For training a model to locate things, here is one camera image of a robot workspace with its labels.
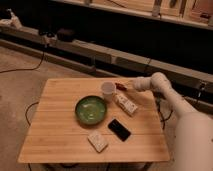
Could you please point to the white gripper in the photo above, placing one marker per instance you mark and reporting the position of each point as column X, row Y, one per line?
column 129, row 84

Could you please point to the red chili pepper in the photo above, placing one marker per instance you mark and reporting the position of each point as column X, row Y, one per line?
column 120, row 87

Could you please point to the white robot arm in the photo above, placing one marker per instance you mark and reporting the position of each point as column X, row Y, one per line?
column 193, row 144

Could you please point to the white sponge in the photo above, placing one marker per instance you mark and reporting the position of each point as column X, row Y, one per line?
column 98, row 141

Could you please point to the white cup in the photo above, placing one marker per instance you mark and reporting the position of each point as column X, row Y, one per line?
column 108, row 90

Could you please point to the black smartphone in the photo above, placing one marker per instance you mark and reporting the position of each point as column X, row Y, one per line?
column 119, row 130

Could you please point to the green bowl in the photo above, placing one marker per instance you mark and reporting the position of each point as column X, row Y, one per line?
column 90, row 110

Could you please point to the wooden table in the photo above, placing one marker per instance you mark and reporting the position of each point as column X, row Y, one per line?
column 55, row 135

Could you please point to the dark box on ledge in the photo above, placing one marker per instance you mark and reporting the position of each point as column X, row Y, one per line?
column 66, row 35

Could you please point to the white object on ledge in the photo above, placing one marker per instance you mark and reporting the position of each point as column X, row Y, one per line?
column 13, row 21

